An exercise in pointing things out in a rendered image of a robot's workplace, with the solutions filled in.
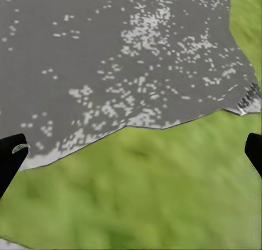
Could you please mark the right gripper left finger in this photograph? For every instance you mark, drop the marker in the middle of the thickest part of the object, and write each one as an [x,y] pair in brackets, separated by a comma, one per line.
[13,151]

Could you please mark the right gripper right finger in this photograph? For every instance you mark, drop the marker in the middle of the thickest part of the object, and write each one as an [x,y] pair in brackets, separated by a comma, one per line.
[253,150]

